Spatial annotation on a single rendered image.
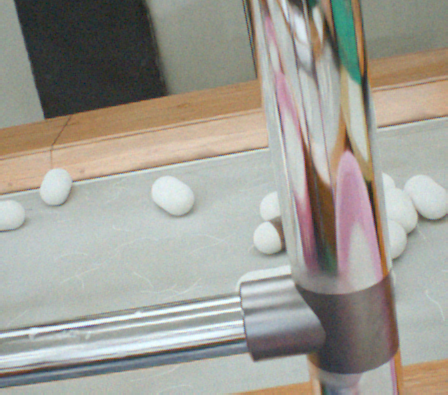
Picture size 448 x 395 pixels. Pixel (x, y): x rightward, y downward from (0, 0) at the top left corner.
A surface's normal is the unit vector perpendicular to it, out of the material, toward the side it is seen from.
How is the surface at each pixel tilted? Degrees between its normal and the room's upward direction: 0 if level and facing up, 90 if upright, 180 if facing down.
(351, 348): 90
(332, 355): 90
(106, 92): 86
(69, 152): 45
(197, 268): 0
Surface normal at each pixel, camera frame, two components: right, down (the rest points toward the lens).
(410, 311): -0.18, -0.91
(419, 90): -0.13, -0.37
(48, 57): -0.04, 0.33
